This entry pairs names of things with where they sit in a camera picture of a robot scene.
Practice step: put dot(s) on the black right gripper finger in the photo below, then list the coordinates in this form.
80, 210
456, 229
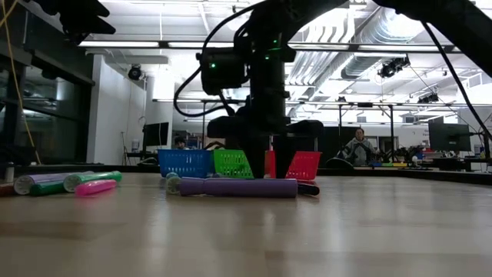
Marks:
256, 154
284, 154

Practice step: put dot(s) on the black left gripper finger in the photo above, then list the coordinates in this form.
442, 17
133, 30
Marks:
96, 27
99, 9

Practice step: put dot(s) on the purple highlighter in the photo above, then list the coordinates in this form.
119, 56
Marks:
238, 187

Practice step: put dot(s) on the green highlighter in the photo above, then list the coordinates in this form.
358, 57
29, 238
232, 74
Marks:
98, 177

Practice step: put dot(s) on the pink highlighter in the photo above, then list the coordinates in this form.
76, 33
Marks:
96, 187

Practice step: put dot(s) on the lavender highlighter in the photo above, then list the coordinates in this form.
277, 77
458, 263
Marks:
38, 179

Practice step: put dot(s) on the dark green marker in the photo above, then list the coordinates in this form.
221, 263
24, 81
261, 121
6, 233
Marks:
48, 188

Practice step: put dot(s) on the white marker with brown cap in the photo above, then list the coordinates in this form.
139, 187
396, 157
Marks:
7, 190

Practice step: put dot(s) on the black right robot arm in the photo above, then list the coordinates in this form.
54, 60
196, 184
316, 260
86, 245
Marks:
269, 77

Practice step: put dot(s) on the red plastic basket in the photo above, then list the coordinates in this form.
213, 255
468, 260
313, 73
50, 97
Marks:
305, 165

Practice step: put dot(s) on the green plastic basket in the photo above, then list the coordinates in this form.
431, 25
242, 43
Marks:
230, 163

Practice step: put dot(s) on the long ceiling light strip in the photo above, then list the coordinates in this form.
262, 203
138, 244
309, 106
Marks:
127, 44
326, 47

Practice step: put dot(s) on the black partition screen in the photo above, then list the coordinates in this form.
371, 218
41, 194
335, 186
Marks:
330, 142

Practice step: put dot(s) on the black chair back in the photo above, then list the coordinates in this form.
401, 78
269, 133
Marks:
340, 163

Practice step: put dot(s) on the blue plastic basket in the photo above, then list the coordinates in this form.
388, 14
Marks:
184, 163

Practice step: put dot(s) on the person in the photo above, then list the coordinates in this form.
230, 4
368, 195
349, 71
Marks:
359, 152
180, 143

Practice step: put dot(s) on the black computer monitor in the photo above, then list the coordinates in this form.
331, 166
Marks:
449, 136
155, 134

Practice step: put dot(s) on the metal rig stand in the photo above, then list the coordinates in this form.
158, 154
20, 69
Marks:
391, 131

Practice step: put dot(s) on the thin yellow stick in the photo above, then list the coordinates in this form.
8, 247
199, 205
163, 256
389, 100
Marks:
27, 123

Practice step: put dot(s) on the white jug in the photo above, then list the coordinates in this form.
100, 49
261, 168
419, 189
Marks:
135, 146

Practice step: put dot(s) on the small white cylinder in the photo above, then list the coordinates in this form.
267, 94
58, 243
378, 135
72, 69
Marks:
9, 173

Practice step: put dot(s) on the cluttered long desk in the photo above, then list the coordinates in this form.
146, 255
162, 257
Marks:
453, 163

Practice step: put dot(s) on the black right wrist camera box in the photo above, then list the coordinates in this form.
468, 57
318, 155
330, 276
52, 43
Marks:
223, 75

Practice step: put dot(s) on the black ceiling camera cluster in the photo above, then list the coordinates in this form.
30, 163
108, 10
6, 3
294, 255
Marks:
392, 68
428, 99

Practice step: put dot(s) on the silver ventilation duct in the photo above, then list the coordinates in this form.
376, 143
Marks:
388, 27

